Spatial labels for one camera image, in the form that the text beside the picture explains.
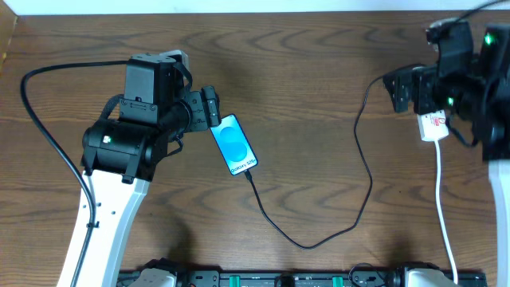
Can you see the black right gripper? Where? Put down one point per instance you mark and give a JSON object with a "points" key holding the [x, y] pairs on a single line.
{"points": [[404, 90]]}

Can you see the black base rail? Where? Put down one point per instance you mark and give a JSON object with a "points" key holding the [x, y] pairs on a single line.
{"points": [[164, 272]]}

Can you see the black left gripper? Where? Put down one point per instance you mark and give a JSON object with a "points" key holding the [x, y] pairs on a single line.
{"points": [[205, 112]]}

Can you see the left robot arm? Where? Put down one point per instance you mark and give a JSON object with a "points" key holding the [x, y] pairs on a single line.
{"points": [[121, 152]]}

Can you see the blue Samsung Galaxy smartphone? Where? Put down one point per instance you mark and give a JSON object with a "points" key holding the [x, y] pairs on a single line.
{"points": [[234, 145]]}

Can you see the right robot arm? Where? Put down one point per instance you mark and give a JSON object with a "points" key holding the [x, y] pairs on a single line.
{"points": [[475, 87]]}

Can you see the white power strip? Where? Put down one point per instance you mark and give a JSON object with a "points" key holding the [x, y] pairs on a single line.
{"points": [[432, 126]]}

